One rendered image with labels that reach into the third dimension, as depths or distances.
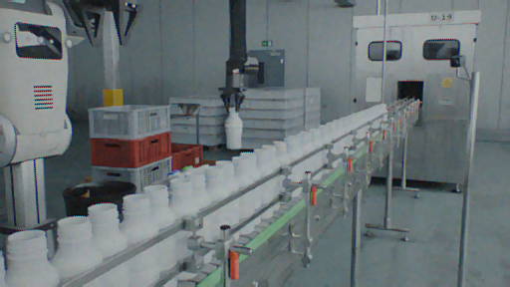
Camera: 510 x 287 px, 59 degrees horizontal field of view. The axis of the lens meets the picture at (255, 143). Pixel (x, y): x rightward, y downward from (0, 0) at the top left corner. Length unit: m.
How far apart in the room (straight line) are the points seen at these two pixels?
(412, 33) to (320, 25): 6.12
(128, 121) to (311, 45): 8.67
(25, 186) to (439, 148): 5.02
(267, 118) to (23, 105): 6.74
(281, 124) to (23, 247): 7.32
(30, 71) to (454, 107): 5.02
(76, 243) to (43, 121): 0.76
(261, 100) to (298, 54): 4.16
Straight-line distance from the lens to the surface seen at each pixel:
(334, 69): 11.55
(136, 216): 0.66
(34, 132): 1.29
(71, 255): 0.58
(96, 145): 3.69
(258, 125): 7.90
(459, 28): 5.77
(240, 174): 0.96
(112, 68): 11.31
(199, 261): 0.75
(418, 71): 5.75
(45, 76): 1.31
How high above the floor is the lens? 1.33
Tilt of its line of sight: 8 degrees down
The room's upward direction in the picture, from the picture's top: straight up
